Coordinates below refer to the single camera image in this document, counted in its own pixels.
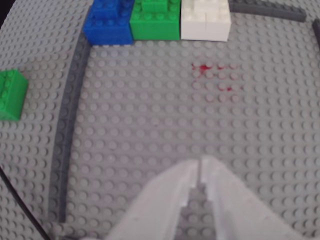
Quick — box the blue Lego cube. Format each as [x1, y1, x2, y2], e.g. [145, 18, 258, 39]
[83, 0, 136, 47]

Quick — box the green Lego cube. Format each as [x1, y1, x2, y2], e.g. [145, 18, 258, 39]
[129, 0, 181, 41]
[0, 69, 29, 122]

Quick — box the dark grey brick strip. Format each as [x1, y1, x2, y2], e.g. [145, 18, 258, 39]
[228, 0, 307, 22]
[312, 21, 320, 45]
[47, 6, 94, 224]

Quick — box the grey Lego baseplate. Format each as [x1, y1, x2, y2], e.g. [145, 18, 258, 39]
[0, 0, 320, 240]

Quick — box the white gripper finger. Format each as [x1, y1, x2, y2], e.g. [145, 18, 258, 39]
[104, 158, 201, 240]
[201, 156, 301, 240]

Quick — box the white Lego cube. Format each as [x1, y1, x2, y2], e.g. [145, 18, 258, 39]
[179, 0, 232, 42]

